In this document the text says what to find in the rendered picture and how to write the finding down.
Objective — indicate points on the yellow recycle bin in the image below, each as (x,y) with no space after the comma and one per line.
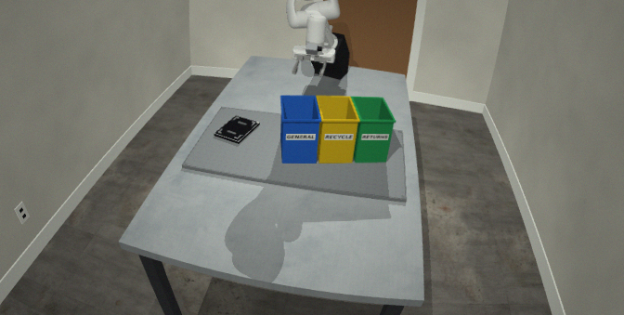
(336,135)

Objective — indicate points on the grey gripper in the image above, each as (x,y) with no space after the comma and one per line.
(298,51)

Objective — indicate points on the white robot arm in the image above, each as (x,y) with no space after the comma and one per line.
(316,16)

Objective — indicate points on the green returns bin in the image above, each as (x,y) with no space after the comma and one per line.
(373,136)

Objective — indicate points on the blue bin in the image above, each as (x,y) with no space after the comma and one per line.
(300,131)

